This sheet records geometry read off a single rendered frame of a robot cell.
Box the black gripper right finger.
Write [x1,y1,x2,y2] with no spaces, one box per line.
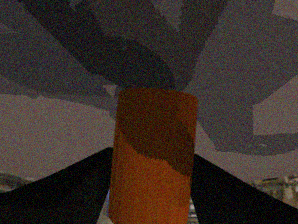
[190,153,298,224]

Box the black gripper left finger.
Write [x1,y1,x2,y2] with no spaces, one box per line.
[0,148,113,224]

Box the orange cylinder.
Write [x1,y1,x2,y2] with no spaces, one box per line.
[108,88,197,224]

